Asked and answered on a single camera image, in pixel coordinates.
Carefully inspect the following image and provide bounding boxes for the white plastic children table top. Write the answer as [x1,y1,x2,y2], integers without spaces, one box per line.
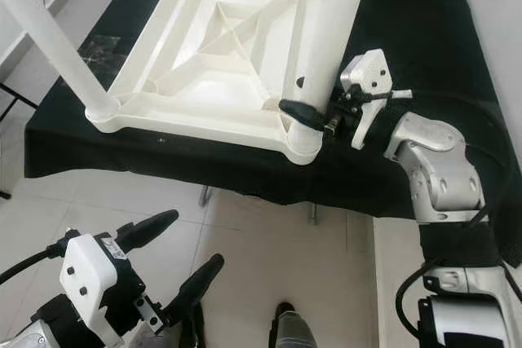
[86,0,327,166]

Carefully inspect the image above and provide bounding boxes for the white plastic table leg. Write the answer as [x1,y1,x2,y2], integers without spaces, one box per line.
[281,0,374,163]
[0,0,123,121]

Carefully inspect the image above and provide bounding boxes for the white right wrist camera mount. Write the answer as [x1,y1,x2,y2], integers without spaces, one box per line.
[341,49,414,152]

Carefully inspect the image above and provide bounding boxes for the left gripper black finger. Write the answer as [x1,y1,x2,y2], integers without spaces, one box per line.
[170,253,225,324]
[114,209,180,253]

